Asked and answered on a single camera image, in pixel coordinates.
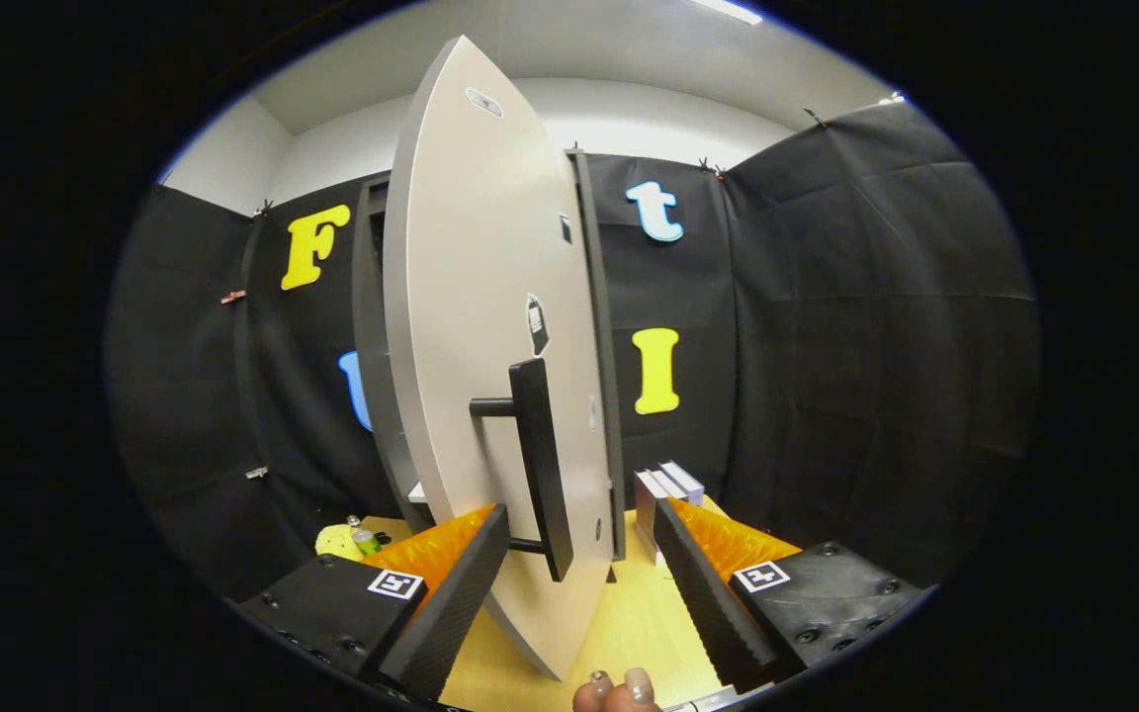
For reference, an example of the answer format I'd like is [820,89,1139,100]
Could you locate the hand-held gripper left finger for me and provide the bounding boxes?
[238,502,512,701]

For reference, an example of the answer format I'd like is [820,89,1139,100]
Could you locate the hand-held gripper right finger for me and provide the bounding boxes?
[651,497,926,693]

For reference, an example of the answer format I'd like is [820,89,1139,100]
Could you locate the grey shoe cabinet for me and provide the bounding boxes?
[352,148,622,540]

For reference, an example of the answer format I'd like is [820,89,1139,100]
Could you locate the green label drink bottle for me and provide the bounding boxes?
[347,514,384,558]

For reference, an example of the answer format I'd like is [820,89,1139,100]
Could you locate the yellow pineapple plush toy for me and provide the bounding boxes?
[315,522,365,564]

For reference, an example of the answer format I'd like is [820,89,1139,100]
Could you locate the white book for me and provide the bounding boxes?
[649,467,693,507]

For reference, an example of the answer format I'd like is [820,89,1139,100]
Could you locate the black backdrop cloth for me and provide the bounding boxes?
[105,99,1040,606]

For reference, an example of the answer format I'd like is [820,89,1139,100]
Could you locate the long ceiling light strip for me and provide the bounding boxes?
[691,0,764,27]

